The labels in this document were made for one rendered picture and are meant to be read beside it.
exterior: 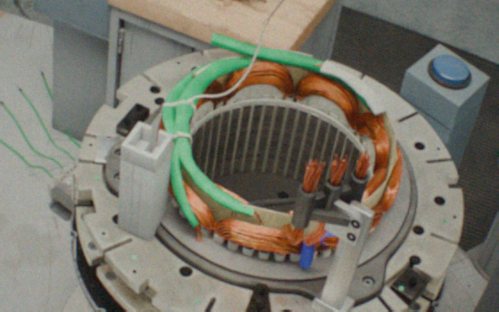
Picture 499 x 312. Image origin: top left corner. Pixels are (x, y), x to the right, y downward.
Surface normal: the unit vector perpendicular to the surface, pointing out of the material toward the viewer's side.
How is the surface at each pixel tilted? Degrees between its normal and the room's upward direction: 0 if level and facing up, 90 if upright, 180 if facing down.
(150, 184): 90
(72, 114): 90
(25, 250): 0
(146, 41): 90
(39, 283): 0
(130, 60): 90
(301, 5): 0
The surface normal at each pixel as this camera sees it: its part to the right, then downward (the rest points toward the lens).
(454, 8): 0.12, -0.70
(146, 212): -0.39, 0.62
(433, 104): -0.65, 0.47
